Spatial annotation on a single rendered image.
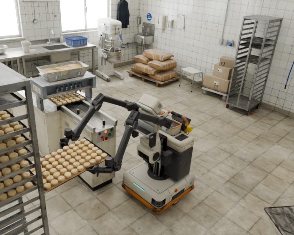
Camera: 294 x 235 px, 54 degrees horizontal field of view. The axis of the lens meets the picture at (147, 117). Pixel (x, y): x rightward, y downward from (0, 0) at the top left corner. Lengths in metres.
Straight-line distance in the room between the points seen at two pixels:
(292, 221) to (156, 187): 1.57
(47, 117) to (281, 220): 2.94
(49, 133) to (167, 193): 1.60
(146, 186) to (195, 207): 0.66
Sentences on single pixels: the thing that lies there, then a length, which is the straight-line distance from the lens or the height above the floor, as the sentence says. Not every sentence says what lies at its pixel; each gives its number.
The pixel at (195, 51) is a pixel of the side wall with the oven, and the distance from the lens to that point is 7.27.
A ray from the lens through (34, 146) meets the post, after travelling 1.92.
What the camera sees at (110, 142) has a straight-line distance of 3.37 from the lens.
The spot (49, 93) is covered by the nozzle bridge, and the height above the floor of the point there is 1.05.
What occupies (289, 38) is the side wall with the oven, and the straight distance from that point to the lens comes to 6.22.
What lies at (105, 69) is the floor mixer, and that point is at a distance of 7.38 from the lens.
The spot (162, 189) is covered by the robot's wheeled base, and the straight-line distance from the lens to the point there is 3.27.
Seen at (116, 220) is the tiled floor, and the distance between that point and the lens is 3.30.
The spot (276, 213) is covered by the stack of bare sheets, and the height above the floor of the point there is 0.02.
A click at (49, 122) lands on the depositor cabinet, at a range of 3.68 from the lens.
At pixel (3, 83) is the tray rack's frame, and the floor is 1.82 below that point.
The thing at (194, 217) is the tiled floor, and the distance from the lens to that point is 3.44.
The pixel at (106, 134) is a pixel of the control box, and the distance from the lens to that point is 3.23.
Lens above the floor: 2.39
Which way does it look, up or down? 26 degrees down
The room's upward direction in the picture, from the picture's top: 4 degrees clockwise
